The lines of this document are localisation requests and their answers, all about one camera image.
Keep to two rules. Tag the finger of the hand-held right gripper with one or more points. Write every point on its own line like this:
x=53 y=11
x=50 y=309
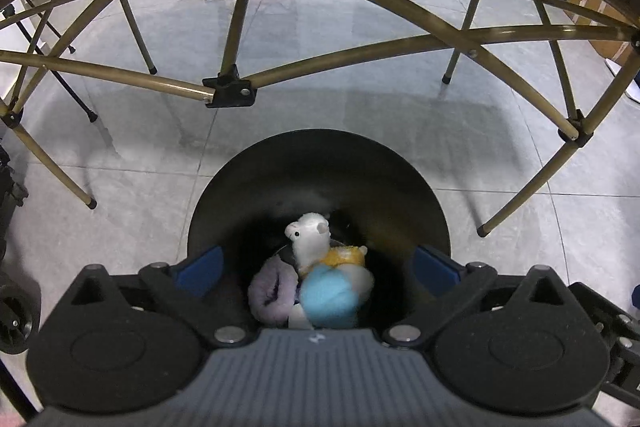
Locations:
x=602 y=309

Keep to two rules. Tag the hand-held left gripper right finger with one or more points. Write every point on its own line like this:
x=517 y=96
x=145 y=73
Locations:
x=435 y=269

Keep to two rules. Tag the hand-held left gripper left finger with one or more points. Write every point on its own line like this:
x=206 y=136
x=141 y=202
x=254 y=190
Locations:
x=200 y=269

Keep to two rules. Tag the lilac fluffy towel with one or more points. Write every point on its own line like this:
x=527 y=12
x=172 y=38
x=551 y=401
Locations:
x=267 y=294

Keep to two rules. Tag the blue pompom ball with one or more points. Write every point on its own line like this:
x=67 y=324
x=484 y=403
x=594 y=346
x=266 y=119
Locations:
x=327 y=299

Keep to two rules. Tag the white and yellow plush alpaca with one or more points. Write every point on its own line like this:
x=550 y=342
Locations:
x=312 y=239

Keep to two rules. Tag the black round trash bin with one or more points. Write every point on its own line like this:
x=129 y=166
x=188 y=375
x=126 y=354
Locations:
x=320 y=172

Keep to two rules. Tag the black wheeled cart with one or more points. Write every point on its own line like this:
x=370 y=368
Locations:
x=15 y=317

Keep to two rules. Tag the tan slatted folding table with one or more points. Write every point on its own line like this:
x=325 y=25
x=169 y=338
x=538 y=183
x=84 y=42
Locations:
x=125 y=79

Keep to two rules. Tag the large cardboard box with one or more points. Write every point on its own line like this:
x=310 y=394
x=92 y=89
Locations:
x=607 y=32

